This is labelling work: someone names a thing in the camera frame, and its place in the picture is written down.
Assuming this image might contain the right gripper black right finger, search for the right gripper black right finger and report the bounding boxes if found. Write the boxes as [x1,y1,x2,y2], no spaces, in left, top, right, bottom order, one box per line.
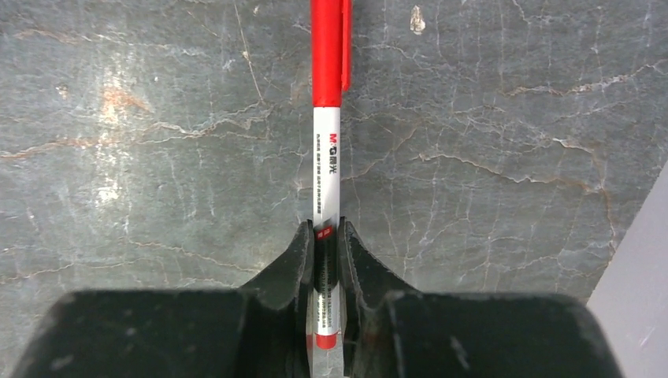
[338,217,416,377]

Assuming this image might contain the red capped whiteboard marker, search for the red capped whiteboard marker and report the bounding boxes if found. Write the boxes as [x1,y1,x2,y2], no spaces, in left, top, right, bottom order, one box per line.
[310,0,353,350]

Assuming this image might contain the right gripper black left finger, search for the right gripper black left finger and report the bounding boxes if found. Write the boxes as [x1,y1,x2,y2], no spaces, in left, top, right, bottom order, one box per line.
[237,220,314,377]

